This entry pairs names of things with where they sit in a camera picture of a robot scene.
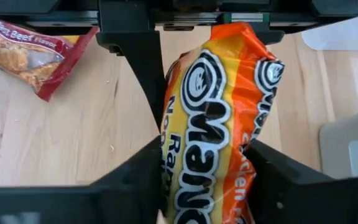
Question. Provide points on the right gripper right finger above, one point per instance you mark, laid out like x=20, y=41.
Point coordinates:
x=306, y=202

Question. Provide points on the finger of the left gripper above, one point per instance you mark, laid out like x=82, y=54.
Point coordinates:
x=138, y=62
x=273, y=35

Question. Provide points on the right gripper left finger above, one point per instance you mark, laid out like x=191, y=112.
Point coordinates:
x=73, y=205

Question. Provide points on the red roast beef ramen packet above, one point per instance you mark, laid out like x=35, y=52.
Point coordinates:
x=26, y=59

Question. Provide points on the orange chicken ramen packet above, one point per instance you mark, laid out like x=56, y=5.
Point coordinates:
x=210, y=124

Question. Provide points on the grey plastic bin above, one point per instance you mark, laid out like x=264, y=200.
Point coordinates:
x=346, y=146

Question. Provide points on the clear plastic bin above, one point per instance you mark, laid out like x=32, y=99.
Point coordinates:
x=346, y=31

